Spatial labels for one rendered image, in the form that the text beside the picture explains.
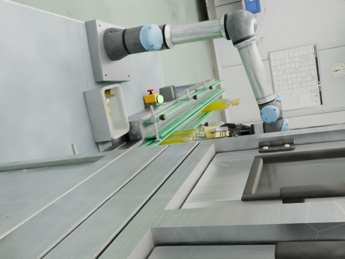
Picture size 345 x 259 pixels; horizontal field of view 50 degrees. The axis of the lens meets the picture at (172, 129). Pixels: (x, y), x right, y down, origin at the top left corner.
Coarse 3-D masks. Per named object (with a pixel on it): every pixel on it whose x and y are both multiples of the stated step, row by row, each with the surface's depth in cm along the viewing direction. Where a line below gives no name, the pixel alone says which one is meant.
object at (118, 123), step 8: (104, 88) 152; (120, 88) 165; (104, 96) 151; (112, 96) 167; (120, 96) 166; (104, 104) 151; (112, 104) 168; (120, 104) 167; (112, 112) 168; (120, 112) 168; (112, 120) 169; (120, 120) 169; (112, 128) 169; (120, 128) 169; (128, 128) 168; (112, 136) 154; (120, 136) 160
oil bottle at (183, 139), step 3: (174, 138) 175; (177, 138) 174; (180, 138) 173; (183, 138) 171; (186, 138) 171; (189, 138) 171; (162, 141) 173; (165, 141) 172; (168, 141) 172; (171, 141) 171; (174, 141) 171; (177, 141) 170; (180, 141) 170; (183, 141) 169; (186, 141) 169; (189, 141) 170; (159, 144) 173; (162, 144) 173
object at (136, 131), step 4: (132, 120) 171; (136, 120) 170; (132, 124) 171; (136, 124) 170; (140, 124) 170; (132, 128) 171; (136, 128) 171; (140, 128) 170; (128, 132) 172; (132, 132) 171; (136, 132) 171; (140, 132) 170; (132, 136) 172; (136, 136) 172; (140, 136) 171; (144, 136) 173; (132, 140) 173
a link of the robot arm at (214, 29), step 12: (168, 24) 173; (192, 24) 167; (204, 24) 164; (216, 24) 162; (168, 36) 170; (180, 36) 169; (192, 36) 167; (204, 36) 166; (216, 36) 165; (228, 36) 162; (168, 48) 174
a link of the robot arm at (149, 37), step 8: (152, 24) 161; (128, 32) 161; (136, 32) 160; (144, 32) 158; (152, 32) 159; (160, 32) 165; (128, 40) 161; (136, 40) 160; (144, 40) 159; (152, 40) 159; (160, 40) 165; (128, 48) 163; (136, 48) 162; (144, 48) 161; (152, 48) 161
